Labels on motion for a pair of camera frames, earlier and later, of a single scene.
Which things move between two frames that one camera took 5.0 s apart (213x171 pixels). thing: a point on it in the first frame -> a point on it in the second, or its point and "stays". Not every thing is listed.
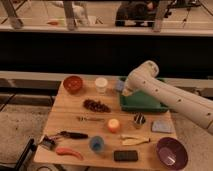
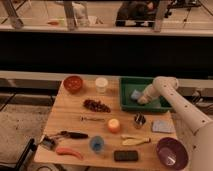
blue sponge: [120, 85] -> [135, 94]
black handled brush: [71, 135] stays
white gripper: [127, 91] -> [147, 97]
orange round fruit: [113, 125] stays
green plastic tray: [141, 101] stays
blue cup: [97, 143] stays
